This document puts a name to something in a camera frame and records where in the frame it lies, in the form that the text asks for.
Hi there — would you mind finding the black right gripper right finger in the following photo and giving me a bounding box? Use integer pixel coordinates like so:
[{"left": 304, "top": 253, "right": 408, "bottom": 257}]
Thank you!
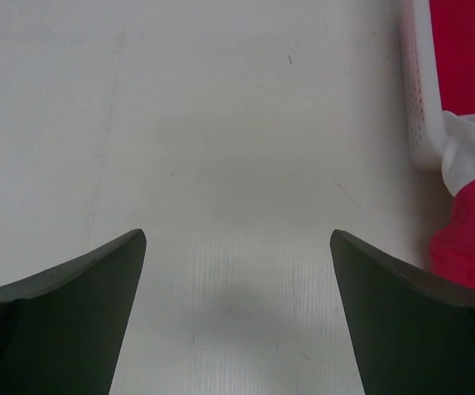
[{"left": 330, "top": 230, "right": 475, "bottom": 394}]

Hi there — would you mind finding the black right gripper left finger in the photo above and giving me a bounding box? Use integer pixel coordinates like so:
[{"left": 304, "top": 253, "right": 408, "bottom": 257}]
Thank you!
[{"left": 0, "top": 229, "right": 146, "bottom": 394}]

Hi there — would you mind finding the crimson pink t shirt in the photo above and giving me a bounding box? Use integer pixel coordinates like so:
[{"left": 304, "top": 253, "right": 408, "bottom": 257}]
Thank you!
[{"left": 429, "top": 0, "right": 475, "bottom": 290}]

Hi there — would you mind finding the white t shirt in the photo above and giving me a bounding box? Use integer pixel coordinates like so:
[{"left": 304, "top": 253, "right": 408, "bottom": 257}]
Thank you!
[{"left": 441, "top": 111, "right": 475, "bottom": 197}]

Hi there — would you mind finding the white perforated plastic basket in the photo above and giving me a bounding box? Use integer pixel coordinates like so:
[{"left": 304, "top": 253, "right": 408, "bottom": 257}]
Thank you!
[{"left": 400, "top": 0, "right": 447, "bottom": 171}]

